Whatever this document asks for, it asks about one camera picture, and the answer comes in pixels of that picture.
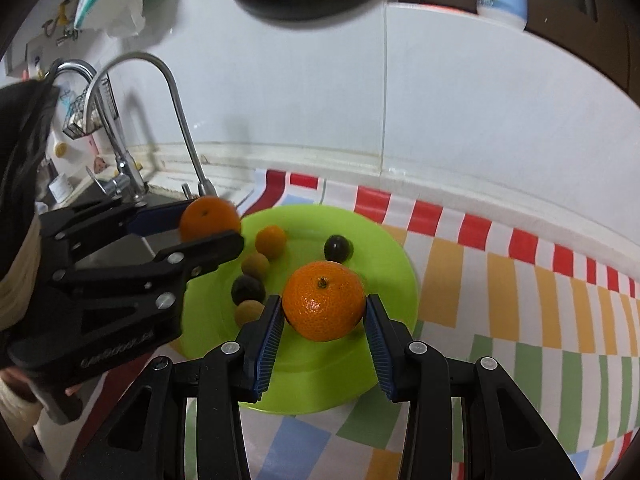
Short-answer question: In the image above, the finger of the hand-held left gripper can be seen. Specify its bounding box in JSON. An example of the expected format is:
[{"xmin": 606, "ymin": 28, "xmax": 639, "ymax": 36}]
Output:
[
  {"xmin": 50, "ymin": 229, "xmax": 245, "ymax": 311},
  {"xmin": 40, "ymin": 199, "xmax": 190, "ymax": 248}
]

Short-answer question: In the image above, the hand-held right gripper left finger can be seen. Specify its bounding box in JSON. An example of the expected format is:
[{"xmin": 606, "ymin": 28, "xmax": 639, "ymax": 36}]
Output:
[{"xmin": 62, "ymin": 295, "xmax": 286, "ymax": 480}]

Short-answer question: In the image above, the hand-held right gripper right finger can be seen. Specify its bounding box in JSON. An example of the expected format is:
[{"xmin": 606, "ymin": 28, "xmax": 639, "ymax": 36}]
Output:
[{"xmin": 364, "ymin": 294, "xmax": 583, "ymax": 480}]

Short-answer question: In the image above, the orange mandarin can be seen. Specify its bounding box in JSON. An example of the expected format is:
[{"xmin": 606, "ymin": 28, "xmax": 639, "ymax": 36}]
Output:
[
  {"xmin": 179, "ymin": 196, "xmax": 242, "ymax": 243},
  {"xmin": 282, "ymin": 261, "xmax": 367, "ymax": 343}
]

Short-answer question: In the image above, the green plastic plate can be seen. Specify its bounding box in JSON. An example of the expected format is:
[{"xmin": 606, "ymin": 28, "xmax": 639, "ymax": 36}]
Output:
[{"xmin": 177, "ymin": 205, "xmax": 418, "ymax": 415}]

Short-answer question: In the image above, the dark green tomato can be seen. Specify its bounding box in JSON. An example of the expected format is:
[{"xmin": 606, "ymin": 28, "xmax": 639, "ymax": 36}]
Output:
[{"xmin": 323, "ymin": 234, "xmax": 354, "ymax": 264}]

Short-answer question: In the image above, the person's left forearm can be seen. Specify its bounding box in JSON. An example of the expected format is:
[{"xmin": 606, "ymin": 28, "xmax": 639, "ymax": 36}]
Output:
[{"xmin": 0, "ymin": 82, "xmax": 61, "ymax": 441}]

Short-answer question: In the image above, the stainless steel sink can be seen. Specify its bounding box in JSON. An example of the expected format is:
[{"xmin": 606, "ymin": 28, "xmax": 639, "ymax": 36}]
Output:
[{"xmin": 60, "ymin": 180, "xmax": 188, "ymax": 258}]

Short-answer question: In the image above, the yellowish brown longan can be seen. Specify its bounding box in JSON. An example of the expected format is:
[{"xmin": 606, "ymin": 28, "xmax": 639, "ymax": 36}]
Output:
[{"xmin": 241, "ymin": 252, "xmax": 271, "ymax": 279}]

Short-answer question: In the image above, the dark round fruit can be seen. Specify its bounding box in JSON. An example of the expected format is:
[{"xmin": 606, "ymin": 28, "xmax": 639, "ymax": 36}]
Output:
[{"xmin": 231, "ymin": 275, "xmax": 266, "ymax": 307}]

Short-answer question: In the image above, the small orange kumquat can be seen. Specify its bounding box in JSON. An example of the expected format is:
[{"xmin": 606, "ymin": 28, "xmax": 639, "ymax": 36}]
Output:
[{"xmin": 255, "ymin": 226, "xmax": 287, "ymax": 257}]

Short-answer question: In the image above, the white cup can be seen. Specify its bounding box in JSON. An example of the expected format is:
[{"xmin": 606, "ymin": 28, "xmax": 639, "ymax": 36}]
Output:
[{"xmin": 48, "ymin": 175, "xmax": 73, "ymax": 201}]

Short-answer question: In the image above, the colourful checked table mat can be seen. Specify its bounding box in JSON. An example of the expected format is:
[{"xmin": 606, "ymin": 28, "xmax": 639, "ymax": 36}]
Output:
[{"xmin": 65, "ymin": 167, "xmax": 640, "ymax": 480}]

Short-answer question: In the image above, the thin gooseneck metal faucet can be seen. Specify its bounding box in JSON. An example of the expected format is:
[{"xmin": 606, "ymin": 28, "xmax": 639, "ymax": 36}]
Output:
[{"xmin": 85, "ymin": 52, "xmax": 218, "ymax": 198}]

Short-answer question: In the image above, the tall pull-down metal faucet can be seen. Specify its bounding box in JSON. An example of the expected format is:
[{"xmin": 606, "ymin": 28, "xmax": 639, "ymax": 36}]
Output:
[{"xmin": 50, "ymin": 60, "xmax": 148, "ymax": 201}]

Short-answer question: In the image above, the dark brown cabinet door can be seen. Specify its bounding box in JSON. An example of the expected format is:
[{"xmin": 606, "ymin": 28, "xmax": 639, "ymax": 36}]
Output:
[{"xmin": 390, "ymin": 0, "xmax": 640, "ymax": 116}]

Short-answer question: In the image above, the black wire basket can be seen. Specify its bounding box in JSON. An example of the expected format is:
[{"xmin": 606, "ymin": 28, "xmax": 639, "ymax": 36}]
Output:
[{"xmin": 62, "ymin": 77, "xmax": 121, "ymax": 140}]

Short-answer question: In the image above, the wall tap with yellow handle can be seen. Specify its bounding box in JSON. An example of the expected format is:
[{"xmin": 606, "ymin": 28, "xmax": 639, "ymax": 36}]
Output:
[{"xmin": 42, "ymin": 0, "xmax": 86, "ymax": 43}]

